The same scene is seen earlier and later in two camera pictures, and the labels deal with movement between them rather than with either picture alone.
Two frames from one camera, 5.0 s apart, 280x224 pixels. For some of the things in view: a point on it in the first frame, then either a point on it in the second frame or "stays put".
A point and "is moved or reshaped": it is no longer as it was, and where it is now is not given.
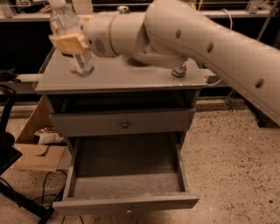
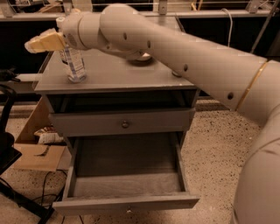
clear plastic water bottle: x=65 y=21 is moved or reshaped
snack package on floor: x=48 y=135 stays put
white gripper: x=97 y=34 to x=69 y=31
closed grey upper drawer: x=110 y=122 stays put
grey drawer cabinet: x=125 y=122 stays put
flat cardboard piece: x=38 y=157 stays put
